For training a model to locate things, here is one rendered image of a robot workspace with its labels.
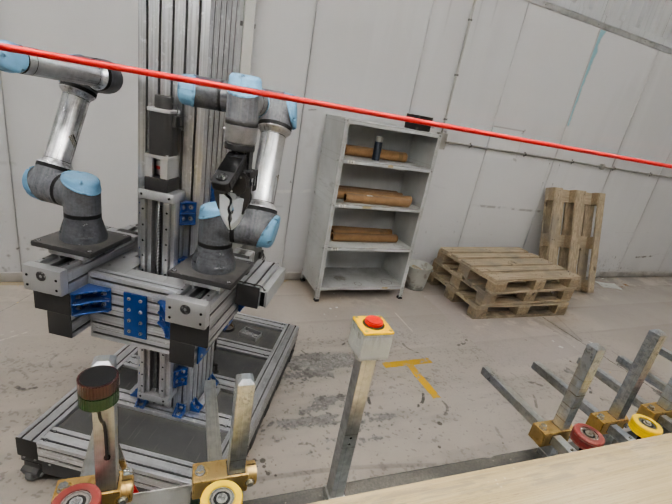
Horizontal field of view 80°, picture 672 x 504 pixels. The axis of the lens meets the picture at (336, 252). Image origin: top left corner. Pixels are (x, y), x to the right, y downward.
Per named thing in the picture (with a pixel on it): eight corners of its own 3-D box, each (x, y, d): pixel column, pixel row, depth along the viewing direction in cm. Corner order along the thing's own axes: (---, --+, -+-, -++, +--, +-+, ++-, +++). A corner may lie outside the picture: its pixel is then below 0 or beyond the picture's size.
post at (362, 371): (322, 491, 105) (354, 345, 90) (339, 488, 107) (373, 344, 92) (327, 507, 101) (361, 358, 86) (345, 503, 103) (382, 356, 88)
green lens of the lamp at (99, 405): (82, 388, 69) (81, 378, 68) (121, 386, 71) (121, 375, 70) (73, 414, 64) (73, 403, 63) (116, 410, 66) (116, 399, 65)
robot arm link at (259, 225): (234, 244, 143) (261, 95, 146) (276, 251, 144) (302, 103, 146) (227, 241, 131) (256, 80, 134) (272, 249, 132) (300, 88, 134)
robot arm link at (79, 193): (82, 219, 136) (80, 179, 132) (50, 210, 139) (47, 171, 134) (110, 212, 148) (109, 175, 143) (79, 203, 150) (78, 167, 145)
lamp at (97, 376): (87, 461, 75) (82, 365, 68) (121, 456, 77) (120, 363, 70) (80, 489, 70) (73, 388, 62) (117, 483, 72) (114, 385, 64)
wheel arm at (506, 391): (479, 375, 153) (482, 365, 152) (486, 374, 154) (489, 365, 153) (574, 472, 115) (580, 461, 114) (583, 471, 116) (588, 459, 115)
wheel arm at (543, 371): (529, 369, 162) (533, 360, 160) (536, 368, 163) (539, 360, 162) (633, 458, 124) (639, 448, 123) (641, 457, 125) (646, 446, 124)
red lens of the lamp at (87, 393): (81, 376, 68) (81, 366, 67) (121, 374, 70) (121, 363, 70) (72, 401, 63) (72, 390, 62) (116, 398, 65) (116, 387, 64)
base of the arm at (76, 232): (80, 227, 154) (78, 202, 151) (116, 235, 153) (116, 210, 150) (48, 239, 140) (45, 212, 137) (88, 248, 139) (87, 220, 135)
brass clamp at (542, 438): (526, 433, 127) (531, 421, 126) (557, 428, 132) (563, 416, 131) (541, 449, 122) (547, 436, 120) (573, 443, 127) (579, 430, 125)
